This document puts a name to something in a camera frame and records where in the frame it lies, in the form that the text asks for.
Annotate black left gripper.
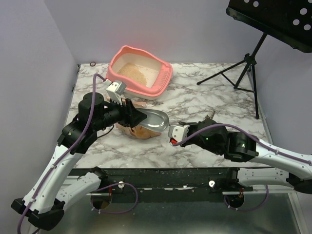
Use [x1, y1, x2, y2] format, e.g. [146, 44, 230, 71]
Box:
[93, 94, 148, 132]

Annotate peach cat litter bag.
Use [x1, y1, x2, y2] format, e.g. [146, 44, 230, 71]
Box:
[114, 101, 161, 139]

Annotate metal litter scoop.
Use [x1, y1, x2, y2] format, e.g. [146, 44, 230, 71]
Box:
[138, 108, 170, 133]

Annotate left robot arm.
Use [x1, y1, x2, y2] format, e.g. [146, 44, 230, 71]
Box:
[11, 93, 147, 231]

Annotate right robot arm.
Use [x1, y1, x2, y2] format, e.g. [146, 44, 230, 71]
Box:
[179, 119, 312, 194]

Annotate pink and white litter box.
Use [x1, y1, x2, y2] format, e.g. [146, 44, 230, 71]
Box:
[106, 45, 173, 100]

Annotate beige cat litter pile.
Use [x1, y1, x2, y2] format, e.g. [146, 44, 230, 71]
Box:
[118, 63, 147, 86]

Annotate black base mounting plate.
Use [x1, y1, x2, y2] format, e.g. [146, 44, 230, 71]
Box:
[50, 167, 286, 203]

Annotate black music stand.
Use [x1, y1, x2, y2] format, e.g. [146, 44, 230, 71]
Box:
[196, 0, 312, 120]

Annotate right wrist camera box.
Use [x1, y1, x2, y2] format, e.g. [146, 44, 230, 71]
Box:
[168, 124, 190, 145]

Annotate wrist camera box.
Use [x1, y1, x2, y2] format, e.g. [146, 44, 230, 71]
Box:
[106, 80, 127, 105]
[168, 124, 190, 145]

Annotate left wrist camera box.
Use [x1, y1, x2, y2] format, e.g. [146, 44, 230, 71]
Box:
[106, 80, 127, 105]

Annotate aluminium frame rail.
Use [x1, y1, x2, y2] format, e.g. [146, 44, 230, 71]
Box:
[40, 173, 297, 198]

